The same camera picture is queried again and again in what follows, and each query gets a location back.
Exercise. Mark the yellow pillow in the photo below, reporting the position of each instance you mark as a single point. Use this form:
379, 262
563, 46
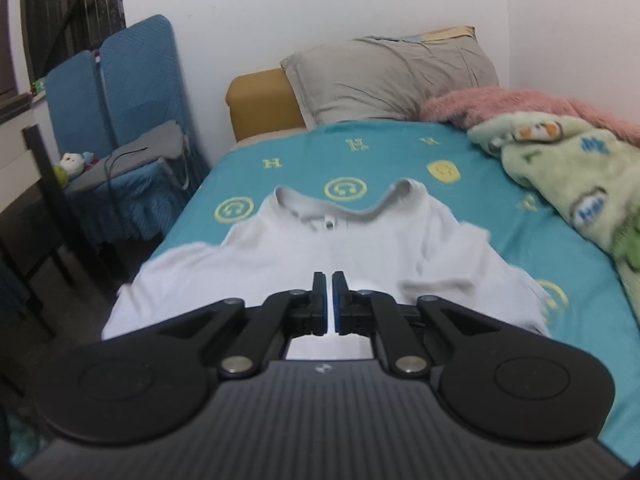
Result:
445, 32

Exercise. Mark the white printed t-shirt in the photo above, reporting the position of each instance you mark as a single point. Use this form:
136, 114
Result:
280, 255

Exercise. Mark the pink fluffy blanket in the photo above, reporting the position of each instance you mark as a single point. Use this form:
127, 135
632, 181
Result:
525, 105

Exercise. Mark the yellow headboard cushion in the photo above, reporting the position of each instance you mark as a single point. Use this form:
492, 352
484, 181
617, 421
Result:
260, 105

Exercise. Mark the blue covered chair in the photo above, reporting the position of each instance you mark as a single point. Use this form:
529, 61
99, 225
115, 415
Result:
75, 105
145, 70

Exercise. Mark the white desk with dark top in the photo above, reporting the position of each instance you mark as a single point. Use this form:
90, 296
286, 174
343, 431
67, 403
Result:
15, 170

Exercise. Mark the white plush toy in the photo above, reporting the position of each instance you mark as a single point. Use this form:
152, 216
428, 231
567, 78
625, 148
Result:
71, 161

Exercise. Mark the dark window with bars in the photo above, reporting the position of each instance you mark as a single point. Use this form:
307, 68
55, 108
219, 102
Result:
60, 10

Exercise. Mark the bed with teal printed sheet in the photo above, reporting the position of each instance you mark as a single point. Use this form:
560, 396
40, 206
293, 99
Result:
310, 165

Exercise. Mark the grey cloth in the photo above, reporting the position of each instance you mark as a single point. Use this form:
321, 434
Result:
145, 152

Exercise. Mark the green cartoon printed blanket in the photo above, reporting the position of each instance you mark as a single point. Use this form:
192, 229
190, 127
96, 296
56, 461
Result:
565, 170

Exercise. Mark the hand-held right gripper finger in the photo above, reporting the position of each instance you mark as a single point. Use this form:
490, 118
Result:
336, 310
325, 310

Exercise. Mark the grey pillow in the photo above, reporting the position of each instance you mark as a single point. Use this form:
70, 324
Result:
390, 80

